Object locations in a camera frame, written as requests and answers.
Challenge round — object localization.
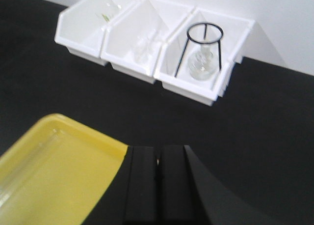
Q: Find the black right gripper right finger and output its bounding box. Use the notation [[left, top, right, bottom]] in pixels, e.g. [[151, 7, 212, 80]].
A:
[[159, 145, 271, 225]]

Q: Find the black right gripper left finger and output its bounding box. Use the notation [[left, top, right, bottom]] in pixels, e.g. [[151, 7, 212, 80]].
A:
[[83, 146, 157, 225]]

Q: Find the yellow plastic tray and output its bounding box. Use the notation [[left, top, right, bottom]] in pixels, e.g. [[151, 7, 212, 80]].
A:
[[0, 114, 128, 225]]

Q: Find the round glass flask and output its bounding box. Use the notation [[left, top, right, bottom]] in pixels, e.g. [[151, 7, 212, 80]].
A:
[[188, 46, 218, 81]]

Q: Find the right white storage bin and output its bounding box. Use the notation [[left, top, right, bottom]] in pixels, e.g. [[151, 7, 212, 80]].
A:
[[154, 8, 255, 106]]

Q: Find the white storage bin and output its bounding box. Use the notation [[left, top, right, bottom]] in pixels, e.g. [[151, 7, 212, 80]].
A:
[[154, 8, 255, 106], [54, 0, 140, 65], [101, 0, 194, 84]]

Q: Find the middle white storage bin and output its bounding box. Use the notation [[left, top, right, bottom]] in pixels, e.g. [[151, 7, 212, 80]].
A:
[[101, 0, 194, 84]]

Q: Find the left white storage bin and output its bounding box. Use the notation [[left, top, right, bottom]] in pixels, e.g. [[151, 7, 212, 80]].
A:
[[54, 0, 140, 65]]

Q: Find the black wire tripod stand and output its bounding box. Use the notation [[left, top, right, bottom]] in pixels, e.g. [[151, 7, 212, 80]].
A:
[[174, 21, 224, 81]]

